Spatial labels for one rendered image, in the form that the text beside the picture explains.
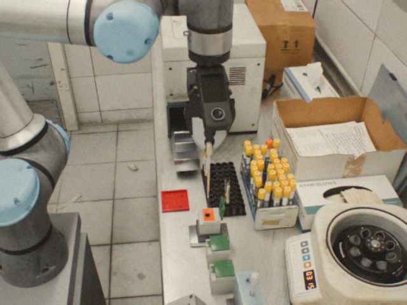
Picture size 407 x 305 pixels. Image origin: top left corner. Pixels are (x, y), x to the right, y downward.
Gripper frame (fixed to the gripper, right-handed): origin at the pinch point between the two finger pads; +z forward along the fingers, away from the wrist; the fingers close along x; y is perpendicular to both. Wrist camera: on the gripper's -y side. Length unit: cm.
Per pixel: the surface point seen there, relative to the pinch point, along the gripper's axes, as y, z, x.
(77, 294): -12.6, 27.1, 28.9
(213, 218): -1.2, 19.2, -1.2
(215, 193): 11.4, 24.4, -3.4
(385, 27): 44, -4, -57
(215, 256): -9.2, 22.3, -0.7
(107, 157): 134, 114, 42
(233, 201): 8.8, 25.0, -7.7
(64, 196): 104, 114, 64
